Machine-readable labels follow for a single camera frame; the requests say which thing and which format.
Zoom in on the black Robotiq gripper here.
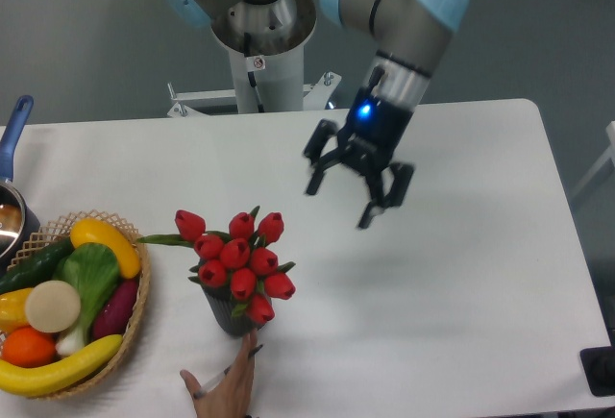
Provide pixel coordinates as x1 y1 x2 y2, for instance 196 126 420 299
303 90 415 230

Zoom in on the red tulip bouquet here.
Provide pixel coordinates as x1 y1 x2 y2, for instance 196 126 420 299
139 207 296 324

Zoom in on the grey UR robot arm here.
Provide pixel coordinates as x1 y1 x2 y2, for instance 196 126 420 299
166 0 469 228

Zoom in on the dark grey ribbed vase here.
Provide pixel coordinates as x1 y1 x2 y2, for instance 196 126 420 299
202 286 266 337

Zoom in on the person's hand with pen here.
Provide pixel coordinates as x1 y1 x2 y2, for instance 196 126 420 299
180 330 258 418

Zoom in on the green bok choy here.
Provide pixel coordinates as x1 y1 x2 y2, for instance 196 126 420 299
53 243 120 357

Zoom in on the purple sweet potato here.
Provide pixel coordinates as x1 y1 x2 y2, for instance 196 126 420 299
91 280 138 340

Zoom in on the black device at table edge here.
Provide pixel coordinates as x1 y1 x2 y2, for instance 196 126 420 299
579 346 614 397

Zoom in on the green cucumber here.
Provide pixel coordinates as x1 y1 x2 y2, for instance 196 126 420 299
1 237 74 294

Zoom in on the beige round disc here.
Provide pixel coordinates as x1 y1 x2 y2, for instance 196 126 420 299
25 280 81 333

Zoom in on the woven wicker basket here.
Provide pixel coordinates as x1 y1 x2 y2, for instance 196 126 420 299
9 210 151 400

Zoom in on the yellow bell pepper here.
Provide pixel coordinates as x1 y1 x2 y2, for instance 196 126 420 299
0 287 33 333

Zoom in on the orange fruit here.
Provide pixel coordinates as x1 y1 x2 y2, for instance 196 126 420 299
1 327 56 368

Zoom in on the yellow banana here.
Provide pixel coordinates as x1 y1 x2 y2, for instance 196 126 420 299
1 334 123 398

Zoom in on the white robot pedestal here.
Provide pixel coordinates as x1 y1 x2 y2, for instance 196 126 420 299
166 0 343 118

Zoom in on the white frame at right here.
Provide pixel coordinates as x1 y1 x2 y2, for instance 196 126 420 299
571 121 614 204

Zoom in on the blue handled saucepan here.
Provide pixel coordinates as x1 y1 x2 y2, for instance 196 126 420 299
1 95 39 275

